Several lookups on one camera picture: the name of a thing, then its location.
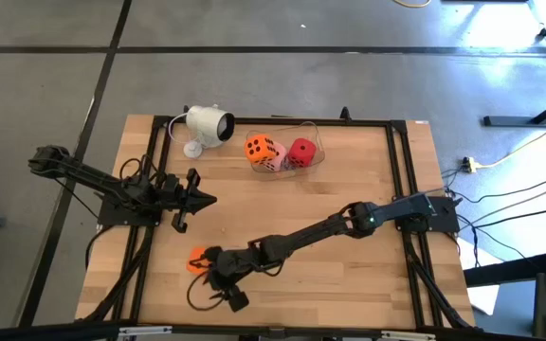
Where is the black cable loop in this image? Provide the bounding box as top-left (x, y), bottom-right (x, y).
top-left (186, 272), bottom-right (236, 313)

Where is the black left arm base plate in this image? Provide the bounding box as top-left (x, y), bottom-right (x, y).
top-left (97, 193), bottom-right (163, 227)

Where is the large red foam die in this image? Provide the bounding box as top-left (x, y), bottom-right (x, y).
top-left (285, 137), bottom-right (318, 169)

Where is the yellow floor cable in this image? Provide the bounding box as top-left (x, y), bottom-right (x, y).
top-left (474, 113), bottom-right (546, 171)

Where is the black frame bar with brackets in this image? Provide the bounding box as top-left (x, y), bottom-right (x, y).
top-left (0, 320), bottom-right (546, 341)

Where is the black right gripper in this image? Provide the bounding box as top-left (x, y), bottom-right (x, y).
top-left (200, 241), bottom-right (282, 314)

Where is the black floor beam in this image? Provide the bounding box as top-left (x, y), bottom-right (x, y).
top-left (462, 250), bottom-right (546, 288)

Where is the black floor cable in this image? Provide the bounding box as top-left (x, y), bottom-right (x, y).
top-left (457, 203), bottom-right (546, 228)

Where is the black aluminium table frame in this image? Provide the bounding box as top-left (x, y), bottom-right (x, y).
top-left (82, 107), bottom-right (481, 332)

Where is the large pink foam die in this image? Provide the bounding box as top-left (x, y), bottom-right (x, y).
top-left (259, 140), bottom-right (287, 172)

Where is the large orange foam die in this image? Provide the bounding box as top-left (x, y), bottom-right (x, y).
top-left (186, 246), bottom-right (210, 277)
top-left (243, 134), bottom-right (278, 166)

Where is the clear plastic bin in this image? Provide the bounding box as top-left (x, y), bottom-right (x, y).
top-left (246, 120), bottom-right (326, 182)

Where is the black desk leg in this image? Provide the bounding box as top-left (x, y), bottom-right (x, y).
top-left (482, 88), bottom-right (546, 128)

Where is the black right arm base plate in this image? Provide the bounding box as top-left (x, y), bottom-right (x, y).
top-left (393, 194), bottom-right (461, 234)

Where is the white security camera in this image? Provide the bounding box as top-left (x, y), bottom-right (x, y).
top-left (182, 104), bottom-right (236, 160)

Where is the power plug adapter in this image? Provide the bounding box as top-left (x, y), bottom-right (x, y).
top-left (460, 155), bottom-right (481, 174)

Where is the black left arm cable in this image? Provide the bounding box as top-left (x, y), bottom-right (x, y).
top-left (118, 155), bottom-right (160, 190)

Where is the white projector cable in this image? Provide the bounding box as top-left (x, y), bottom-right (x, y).
top-left (167, 112), bottom-right (193, 146)

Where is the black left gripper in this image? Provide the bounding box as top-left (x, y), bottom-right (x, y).
top-left (156, 168), bottom-right (219, 234)

